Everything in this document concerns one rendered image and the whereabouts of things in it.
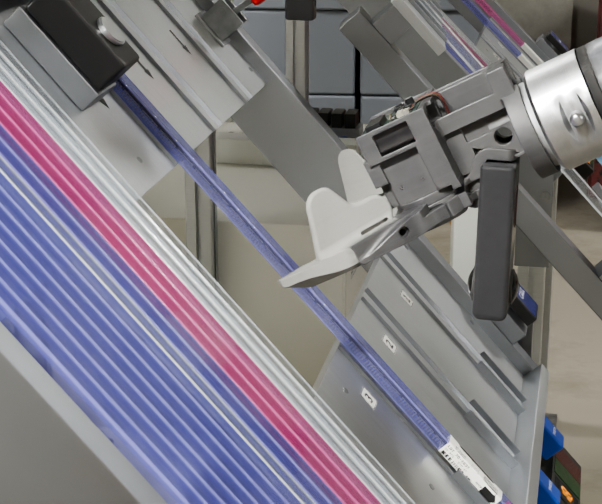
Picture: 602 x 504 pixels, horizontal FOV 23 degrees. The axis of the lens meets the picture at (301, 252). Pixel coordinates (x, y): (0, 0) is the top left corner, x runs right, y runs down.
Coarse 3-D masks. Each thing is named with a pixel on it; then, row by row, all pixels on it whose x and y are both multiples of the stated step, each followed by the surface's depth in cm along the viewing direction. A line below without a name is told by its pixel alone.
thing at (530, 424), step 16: (544, 368) 138; (528, 384) 136; (544, 384) 135; (528, 400) 132; (544, 400) 132; (528, 416) 128; (544, 416) 129; (528, 432) 125; (528, 448) 121; (528, 464) 118; (512, 480) 118; (528, 480) 115; (512, 496) 115; (528, 496) 113
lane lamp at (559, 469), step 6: (558, 462) 134; (558, 468) 133; (564, 468) 134; (558, 474) 132; (564, 474) 133; (570, 474) 134; (564, 480) 132; (570, 480) 133; (570, 486) 132; (576, 486) 134; (576, 492) 132
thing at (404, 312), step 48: (384, 288) 124; (432, 288) 135; (384, 336) 117; (432, 336) 126; (480, 336) 137; (336, 384) 104; (432, 384) 119; (480, 384) 128; (384, 432) 105; (480, 432) 120; (432, 480) 106
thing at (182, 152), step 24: (120, 96) 106; (144, 96) 107; (144, 120) 106; (168, 144) 106; (192, 168) 107; (216, 192) 107; (240, 216) 107; (264, 240) 107; (288, 264) 107; (312, 288) 108; (336, 312) 109; (336, 336) 108; (360, 336) 109; (360, 360) 109; (384, 384) 109; (408, 408) 109; (432, 432) 109
